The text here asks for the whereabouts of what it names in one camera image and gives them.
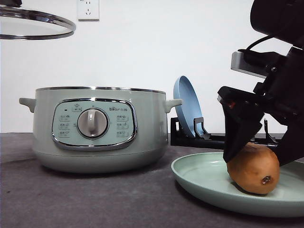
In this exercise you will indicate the brown potato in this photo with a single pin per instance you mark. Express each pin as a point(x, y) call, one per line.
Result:
point(255, 168)

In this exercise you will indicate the glass steamer lid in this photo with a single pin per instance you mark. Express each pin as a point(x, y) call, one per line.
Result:
point(20, 23)

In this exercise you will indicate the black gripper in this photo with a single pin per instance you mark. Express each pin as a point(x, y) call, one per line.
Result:
point(282, 95)

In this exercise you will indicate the green electric steamer pot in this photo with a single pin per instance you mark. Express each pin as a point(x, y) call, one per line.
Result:
point(99, 129)

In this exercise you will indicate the gray table mat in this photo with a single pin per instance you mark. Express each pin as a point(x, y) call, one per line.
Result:
point(32, 196)

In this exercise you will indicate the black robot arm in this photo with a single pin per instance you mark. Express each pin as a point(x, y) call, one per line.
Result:
point(284, 19)

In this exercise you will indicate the white wall socket left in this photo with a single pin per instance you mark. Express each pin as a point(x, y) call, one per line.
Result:
point(88, 10)

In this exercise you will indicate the black plate rack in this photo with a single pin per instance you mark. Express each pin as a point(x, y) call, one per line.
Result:
point(203, 140)

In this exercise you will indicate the blue plate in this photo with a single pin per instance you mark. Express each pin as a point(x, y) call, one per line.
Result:
point(191, 106)

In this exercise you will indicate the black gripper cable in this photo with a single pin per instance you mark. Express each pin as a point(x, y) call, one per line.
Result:
point(259, 41)

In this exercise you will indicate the green plate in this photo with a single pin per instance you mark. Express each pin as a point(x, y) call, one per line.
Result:
point(206, 174)

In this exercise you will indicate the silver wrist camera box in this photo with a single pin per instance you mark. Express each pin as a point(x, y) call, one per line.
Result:
point(238, 63)

